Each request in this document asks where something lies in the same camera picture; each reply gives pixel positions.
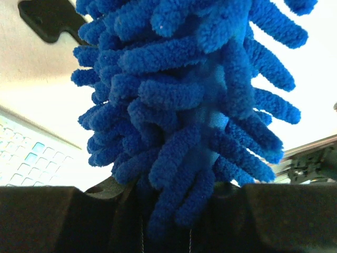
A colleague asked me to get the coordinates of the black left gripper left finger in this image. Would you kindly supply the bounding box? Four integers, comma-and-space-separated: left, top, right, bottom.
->
1, 178, 142, 252

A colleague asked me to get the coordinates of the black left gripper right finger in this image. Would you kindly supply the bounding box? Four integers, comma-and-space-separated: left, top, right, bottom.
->
192, 183, 336, 252

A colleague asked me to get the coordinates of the blue microfiber duster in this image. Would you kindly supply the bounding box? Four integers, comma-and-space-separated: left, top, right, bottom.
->
71, 1, 309, 241

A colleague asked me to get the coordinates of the black binder clip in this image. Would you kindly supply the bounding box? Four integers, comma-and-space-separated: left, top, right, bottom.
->
17, 0, 88, 45

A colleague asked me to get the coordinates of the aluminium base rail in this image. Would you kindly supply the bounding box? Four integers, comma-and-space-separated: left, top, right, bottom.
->
268, 135, 336, 184

